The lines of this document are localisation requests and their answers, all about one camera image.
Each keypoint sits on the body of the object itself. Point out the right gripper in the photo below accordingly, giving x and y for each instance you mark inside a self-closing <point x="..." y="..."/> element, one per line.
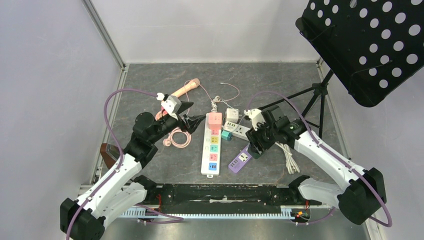
<point x="257" y="142"/>

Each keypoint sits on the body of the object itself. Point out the teal usb charger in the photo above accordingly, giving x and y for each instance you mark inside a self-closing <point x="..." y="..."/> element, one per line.
<point x="226" y="135"/>

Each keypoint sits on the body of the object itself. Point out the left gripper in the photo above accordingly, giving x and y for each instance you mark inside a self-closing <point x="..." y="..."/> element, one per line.
<point x="192" y="122"/>

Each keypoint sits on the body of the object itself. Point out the white usb power strip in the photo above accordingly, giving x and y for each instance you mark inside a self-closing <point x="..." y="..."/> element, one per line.
<point x="236" y="129"/>

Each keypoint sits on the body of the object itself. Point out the white cube adapter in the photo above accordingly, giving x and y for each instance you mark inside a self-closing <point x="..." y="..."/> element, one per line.
<point x="232" y="115"/>

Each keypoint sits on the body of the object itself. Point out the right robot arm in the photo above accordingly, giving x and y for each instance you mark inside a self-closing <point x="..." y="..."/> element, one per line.
<point x="357" y="192"/>

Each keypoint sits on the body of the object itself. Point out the white multicolour power strip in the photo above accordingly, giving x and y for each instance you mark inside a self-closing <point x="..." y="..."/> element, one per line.
<point x="211" y="151"/>

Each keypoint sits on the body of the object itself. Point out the purple power strip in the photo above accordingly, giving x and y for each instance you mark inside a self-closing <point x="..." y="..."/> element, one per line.
<point x="240" y="160"/>

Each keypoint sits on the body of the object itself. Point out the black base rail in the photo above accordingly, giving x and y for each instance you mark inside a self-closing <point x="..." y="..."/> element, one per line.
<point x="224" y="198"/>

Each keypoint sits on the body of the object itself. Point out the brown wooden metronome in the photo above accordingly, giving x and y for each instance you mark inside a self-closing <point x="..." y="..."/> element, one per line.
<point x="110" y="154"/>

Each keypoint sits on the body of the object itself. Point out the pink cube socket adapter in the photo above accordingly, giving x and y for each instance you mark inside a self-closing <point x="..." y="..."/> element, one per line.
<point x="214" y="121"/>

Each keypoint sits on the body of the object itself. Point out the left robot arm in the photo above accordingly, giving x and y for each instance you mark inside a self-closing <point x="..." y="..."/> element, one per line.
<point x="88" y="216"/>

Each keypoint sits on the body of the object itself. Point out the round pink socket hub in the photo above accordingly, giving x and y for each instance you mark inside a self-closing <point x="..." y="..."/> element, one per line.
<point x="160" y="114"/>

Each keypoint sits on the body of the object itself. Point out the black music stand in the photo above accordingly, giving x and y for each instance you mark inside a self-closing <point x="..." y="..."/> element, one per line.
<point x="371" y="46"/>

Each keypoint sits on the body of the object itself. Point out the white cable plug bundle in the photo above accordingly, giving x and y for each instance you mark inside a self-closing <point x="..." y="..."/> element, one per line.
<point x="214" y="104"/>

